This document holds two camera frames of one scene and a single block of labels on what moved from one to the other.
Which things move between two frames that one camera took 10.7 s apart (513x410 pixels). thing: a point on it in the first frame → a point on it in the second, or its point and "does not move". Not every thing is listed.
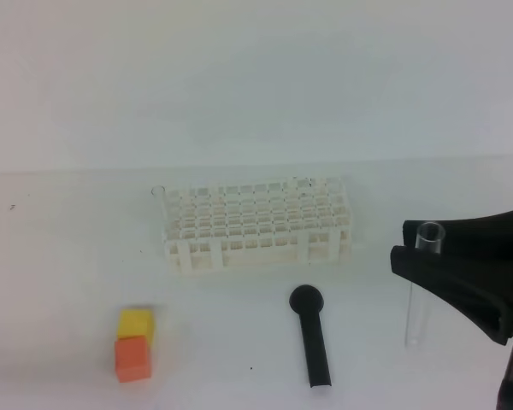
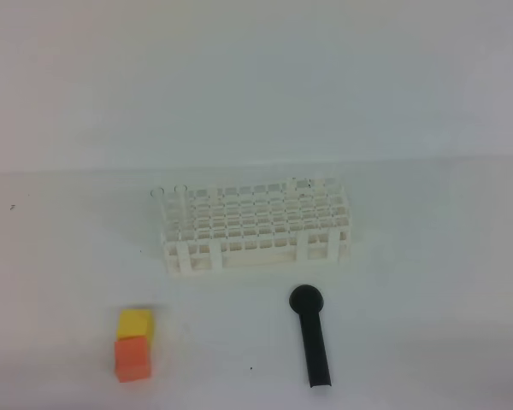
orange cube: [131, 360] does not move
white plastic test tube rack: [291, 222] does not move
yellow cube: [137, 322] does not move
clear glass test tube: [429, 237] → [179, 205]
